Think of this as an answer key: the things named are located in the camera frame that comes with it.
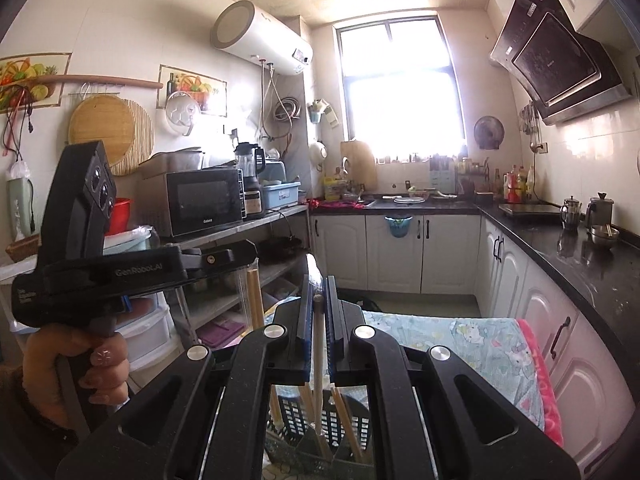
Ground steel bowl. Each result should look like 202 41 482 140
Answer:
589 225 621 248

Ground black frying pan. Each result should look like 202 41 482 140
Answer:
257 237 305 265

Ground row of hanging kitchen utensils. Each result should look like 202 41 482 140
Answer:
519 101 545 153

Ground wooden cutting board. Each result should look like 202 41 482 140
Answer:
340 140 378 188

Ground row of condiment bottles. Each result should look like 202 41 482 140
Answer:
492 162 538 204

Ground lidded plastic storage box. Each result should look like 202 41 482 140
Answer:
102 227 161 256

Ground pale green handheld appliance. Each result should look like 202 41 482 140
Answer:
6 162 36 241

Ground black kitchen countertop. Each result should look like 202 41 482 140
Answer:
310 199 640 411

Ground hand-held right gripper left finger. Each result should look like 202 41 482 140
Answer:
55 276 316 480

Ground black microwave oven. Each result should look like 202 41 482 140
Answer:
140 166 247 239

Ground round bamboo cutting board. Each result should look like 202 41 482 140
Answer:
67 95 156 177

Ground person's left forearm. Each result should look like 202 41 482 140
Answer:
0 365 68 480

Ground white electric water heater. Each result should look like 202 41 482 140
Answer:
210 0 314 77

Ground coiled metal hose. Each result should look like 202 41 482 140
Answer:
270 97 302 126

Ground clear plastic container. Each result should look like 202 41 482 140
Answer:
150 147 206 171

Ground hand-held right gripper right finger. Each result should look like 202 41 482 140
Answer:
324 275 583 480

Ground black range hood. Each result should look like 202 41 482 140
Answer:
489 0 633 127

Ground metal kitchen shelf rack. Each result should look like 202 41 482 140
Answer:
150 202 311 351

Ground white hanging plastic lid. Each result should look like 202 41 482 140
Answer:
165 91 202 137

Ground steel kettle pot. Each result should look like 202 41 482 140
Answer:
585 191 616 231

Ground person's left hand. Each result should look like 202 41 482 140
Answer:
20 322 132 431

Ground wicker basket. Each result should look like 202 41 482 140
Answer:
5 232 41 263

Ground blue plastic dish tub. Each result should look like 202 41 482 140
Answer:
260 180 302 209

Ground black induction cooker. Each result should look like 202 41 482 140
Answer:
497 201 563 218

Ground blue hanging waste bin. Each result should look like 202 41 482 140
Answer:
384 214 416 240

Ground white plastic drawer cabinet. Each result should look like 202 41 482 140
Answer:
105 290 181 376

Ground round wall-mounted fixture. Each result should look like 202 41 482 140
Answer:
473 116 506 151

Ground red plastic bucket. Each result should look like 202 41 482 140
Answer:
107 197 133 235

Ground wall-mounted utensil holder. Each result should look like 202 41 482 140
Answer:
307 100 341 128

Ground cartoon printed tablecloth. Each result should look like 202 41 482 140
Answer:
360 310 546 431

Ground steel teapot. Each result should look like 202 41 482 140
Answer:
559 195 583 232

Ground kitchen window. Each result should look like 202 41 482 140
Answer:
334 16 468 158

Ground fruit wall picture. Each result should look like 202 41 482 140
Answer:
0 51 73 113
157 64 228 118

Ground pink fleece blanket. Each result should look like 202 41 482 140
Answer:
517 317 566 448

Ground green plastic utensil basket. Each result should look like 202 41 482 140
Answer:
262 382 373 468

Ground white lower kitchen cabinets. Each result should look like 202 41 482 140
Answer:
310 212 636 466

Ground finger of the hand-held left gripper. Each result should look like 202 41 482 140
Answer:
172 239 259 282

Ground hanging red and black cables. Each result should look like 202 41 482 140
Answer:
0 85 36 158

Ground black blender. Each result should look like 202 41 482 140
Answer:
234 141 267 218

